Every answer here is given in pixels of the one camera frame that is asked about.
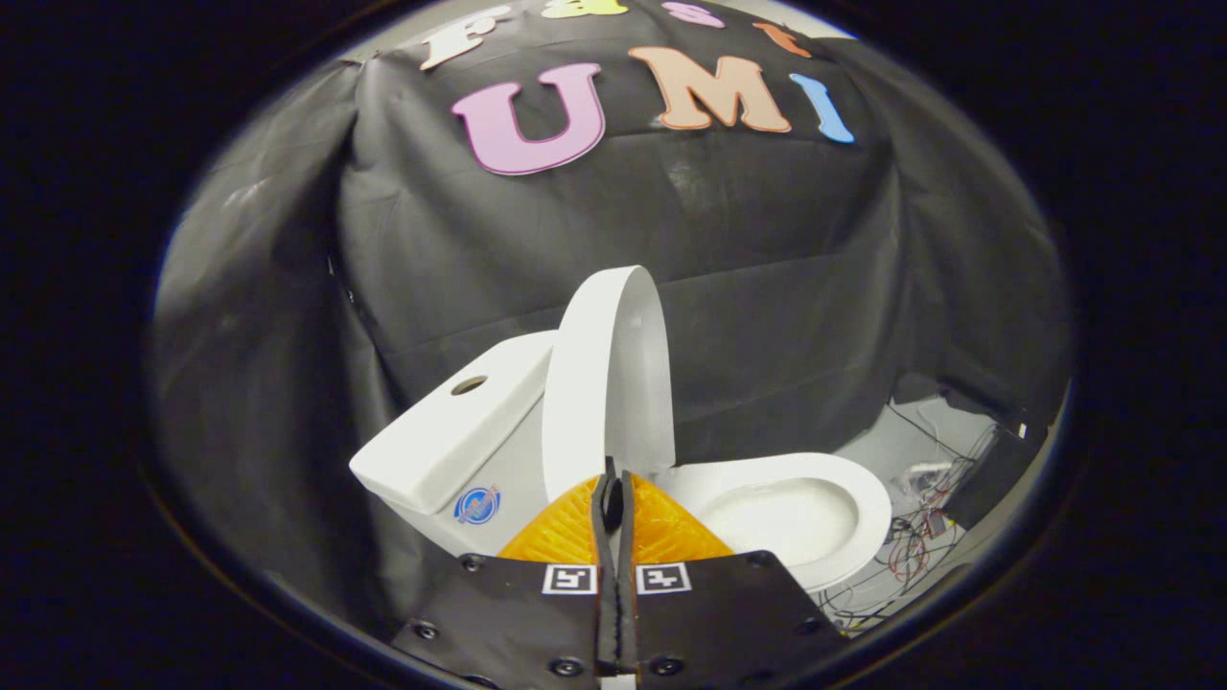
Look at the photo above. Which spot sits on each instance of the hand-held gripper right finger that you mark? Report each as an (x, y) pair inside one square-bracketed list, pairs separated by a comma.
[(729, 623)]

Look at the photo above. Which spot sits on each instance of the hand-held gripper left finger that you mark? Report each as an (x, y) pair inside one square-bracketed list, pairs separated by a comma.
[(518, 623)]

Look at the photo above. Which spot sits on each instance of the white toilet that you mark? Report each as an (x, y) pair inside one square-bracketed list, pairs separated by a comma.
[(451, 431)]

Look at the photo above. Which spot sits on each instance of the black box with white label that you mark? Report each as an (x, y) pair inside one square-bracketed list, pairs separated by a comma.
[(987, 474)]

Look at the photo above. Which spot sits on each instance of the black backdrop cloth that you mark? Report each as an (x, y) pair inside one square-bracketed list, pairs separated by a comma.
[(748, 259)]

